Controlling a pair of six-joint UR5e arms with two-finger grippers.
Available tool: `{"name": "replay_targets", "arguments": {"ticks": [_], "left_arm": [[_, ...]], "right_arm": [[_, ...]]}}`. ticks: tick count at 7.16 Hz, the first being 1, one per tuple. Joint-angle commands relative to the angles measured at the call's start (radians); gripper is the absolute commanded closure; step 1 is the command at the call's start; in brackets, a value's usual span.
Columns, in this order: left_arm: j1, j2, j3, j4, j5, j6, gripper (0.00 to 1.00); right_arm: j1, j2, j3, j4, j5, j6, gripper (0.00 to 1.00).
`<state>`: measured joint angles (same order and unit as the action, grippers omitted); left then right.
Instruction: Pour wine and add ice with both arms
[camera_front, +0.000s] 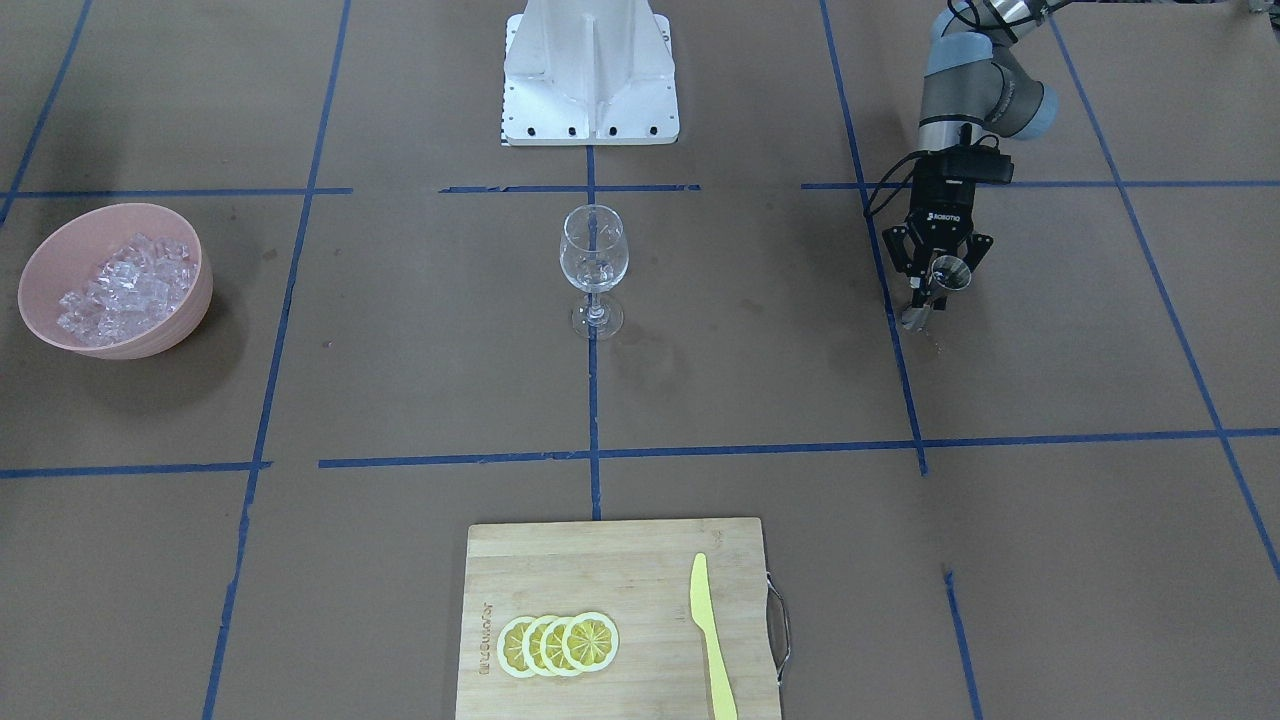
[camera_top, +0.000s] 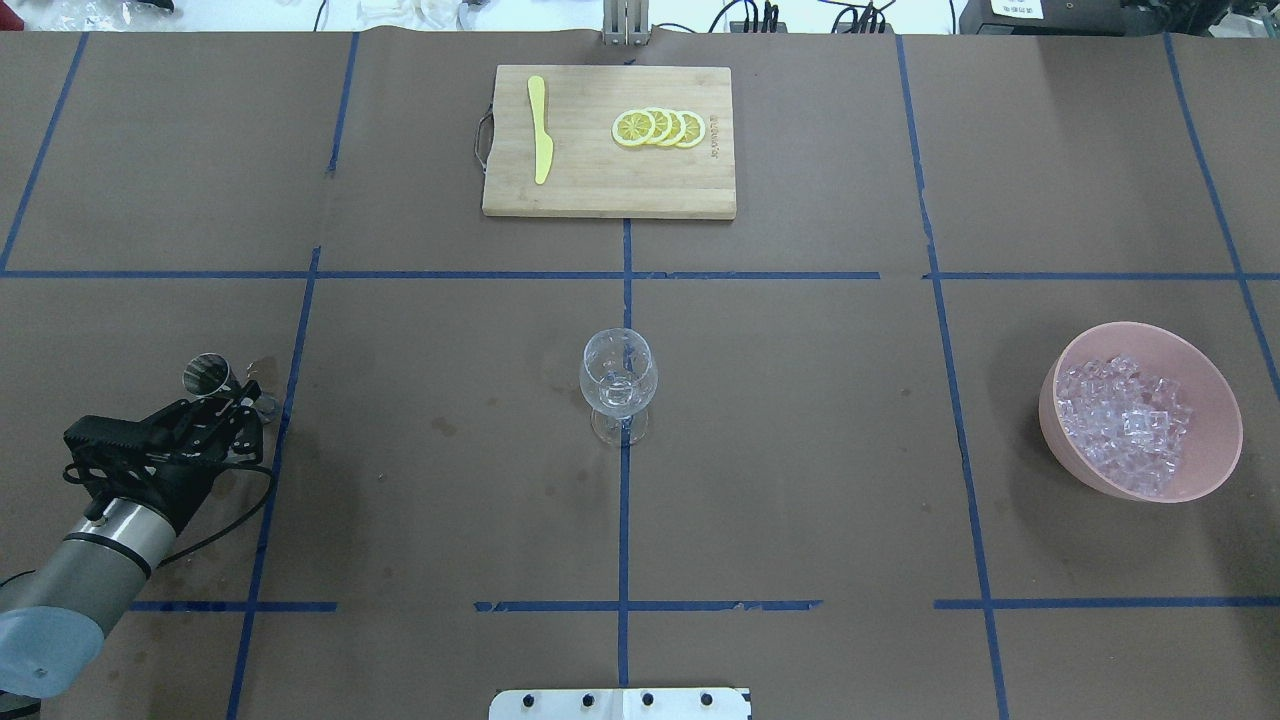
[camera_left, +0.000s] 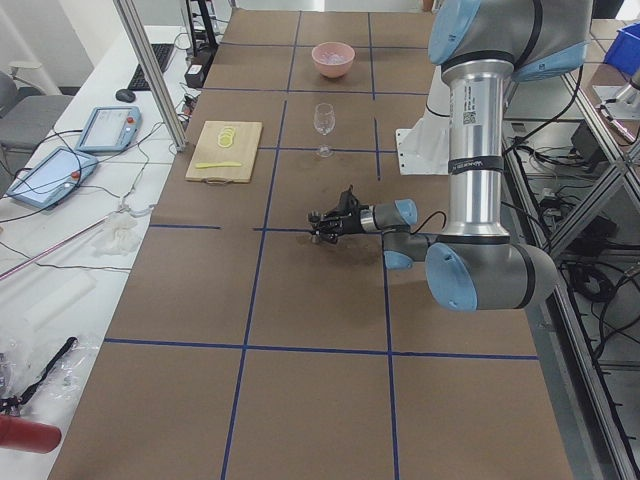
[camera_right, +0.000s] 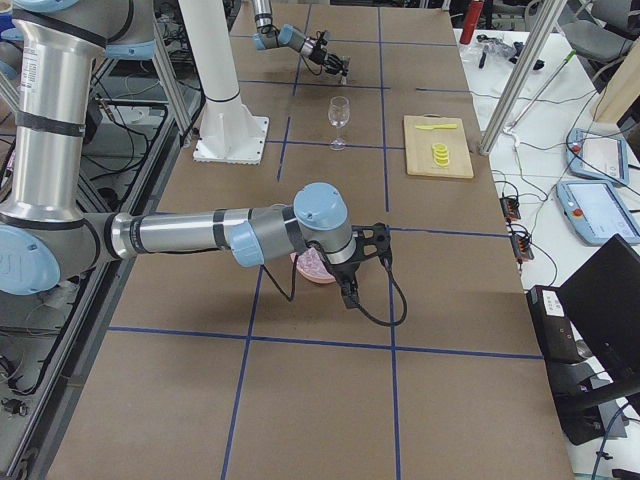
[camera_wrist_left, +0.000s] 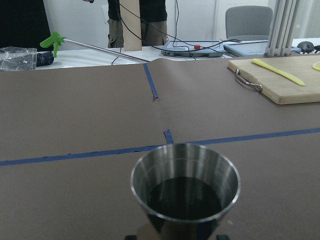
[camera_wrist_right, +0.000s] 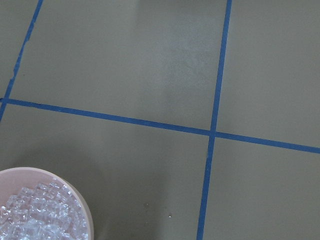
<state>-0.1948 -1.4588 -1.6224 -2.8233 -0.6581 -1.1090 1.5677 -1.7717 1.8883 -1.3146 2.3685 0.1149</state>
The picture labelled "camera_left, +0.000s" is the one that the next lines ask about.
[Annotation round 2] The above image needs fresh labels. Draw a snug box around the wooden cutting board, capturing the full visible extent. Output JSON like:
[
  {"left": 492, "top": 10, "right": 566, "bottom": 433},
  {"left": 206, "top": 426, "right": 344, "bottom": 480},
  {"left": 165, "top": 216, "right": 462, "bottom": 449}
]
[{"left": 185, "top": 121, "right": 263, "bottom": 183}]

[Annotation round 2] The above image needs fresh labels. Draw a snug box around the pink bowl of ice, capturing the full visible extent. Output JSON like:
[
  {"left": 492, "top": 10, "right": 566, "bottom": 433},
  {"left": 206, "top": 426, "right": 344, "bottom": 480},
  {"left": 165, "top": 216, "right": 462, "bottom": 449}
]
[{"left": 311, "top": 42, "right": 356, "bottom": 79}]

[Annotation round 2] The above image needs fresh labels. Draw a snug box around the teach pendant far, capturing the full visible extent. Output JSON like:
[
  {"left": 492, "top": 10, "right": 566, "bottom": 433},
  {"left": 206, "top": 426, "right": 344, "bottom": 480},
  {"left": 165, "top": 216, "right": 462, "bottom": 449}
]
[{"left": 75, "top": 106, "right": 142, "bottom": 155}]

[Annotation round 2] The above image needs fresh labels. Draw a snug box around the aluminium frame post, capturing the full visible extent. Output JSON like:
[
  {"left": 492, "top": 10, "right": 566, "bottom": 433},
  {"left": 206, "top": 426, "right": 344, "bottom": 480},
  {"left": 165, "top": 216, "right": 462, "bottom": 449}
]
[{"left": 113, "top": 0, "right": 187, "bottom": 152}]

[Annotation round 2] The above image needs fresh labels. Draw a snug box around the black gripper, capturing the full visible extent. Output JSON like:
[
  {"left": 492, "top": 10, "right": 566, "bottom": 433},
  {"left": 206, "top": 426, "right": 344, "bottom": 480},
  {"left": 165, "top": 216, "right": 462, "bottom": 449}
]
[{"left": 308, "top": 211, "right": 361, "bottom": 244}]

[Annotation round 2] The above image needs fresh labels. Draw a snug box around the black power adapter box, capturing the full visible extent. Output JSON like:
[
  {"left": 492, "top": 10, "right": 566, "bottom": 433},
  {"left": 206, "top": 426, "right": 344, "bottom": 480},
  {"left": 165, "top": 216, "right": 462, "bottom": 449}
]
[{"left": 184, "top": 64, "right": 205, "bottom": 89}]

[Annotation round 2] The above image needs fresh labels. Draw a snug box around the teach pendant near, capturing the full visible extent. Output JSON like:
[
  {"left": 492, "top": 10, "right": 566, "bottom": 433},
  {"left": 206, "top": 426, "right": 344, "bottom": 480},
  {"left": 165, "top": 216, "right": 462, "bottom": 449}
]
[{"left": 7, "top": 147, "right": 98, "bottom": 209}]

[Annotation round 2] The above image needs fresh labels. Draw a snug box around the black computer mouse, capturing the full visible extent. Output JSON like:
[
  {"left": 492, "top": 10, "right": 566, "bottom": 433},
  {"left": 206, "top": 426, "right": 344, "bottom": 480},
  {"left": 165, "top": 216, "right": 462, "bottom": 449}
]
[{"left": 115, "top": 89, "right": 136, "bottom": 103}]

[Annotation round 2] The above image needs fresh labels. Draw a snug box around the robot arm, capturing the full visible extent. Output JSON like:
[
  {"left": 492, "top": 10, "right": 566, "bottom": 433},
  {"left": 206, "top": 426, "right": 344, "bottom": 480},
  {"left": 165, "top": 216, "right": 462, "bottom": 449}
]
[{"left": 308, "top": 1, "right": 593, "bottom": 311}]

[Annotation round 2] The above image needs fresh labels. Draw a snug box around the white crumpled cloth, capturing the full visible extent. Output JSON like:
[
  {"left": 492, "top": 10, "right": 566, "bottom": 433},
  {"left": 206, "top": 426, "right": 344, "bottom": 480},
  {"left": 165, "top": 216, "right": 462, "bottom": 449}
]
[{"left": 93, "top": 213, "right": 141, "bottom": 256}]

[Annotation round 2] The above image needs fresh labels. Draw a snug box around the black keyboard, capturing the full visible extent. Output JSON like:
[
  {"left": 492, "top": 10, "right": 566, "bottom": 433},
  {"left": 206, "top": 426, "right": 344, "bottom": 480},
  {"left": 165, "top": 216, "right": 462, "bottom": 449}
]
[{"left": 127, "top": 43, "right": 176, "bottom": 92}]

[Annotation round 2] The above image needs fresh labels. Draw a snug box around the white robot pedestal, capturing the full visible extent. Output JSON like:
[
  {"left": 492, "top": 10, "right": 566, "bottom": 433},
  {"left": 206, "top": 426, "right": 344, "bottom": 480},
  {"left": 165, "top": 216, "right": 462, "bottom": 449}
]
[{"left": 396, "top": 66, "right": 473, "bottom": 175}]

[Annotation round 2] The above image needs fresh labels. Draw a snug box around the clear wine glass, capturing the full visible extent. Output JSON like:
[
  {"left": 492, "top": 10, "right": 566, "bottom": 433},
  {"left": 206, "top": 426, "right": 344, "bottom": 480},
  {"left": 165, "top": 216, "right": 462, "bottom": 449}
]
[{"left": 313, "top": 103, "right": 336, "bottom": 158}]

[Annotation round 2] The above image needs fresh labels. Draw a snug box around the teach pendant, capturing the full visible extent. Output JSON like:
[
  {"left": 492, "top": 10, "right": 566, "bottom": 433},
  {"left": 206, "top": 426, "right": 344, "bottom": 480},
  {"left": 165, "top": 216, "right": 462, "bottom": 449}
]
[
  {"left": 75, "top": 106, "right": 142, "bottom": 155},
  {"left": 7, "top": 147, "right": 98, "bottom": 209}
]

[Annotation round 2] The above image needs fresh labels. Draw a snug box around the red fire extinguisher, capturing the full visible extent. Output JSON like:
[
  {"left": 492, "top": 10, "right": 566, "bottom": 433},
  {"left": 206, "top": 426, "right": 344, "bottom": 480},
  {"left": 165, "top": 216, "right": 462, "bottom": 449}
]
[{"left": 1, "top": 415, "right": 62, "bottom": 454}]

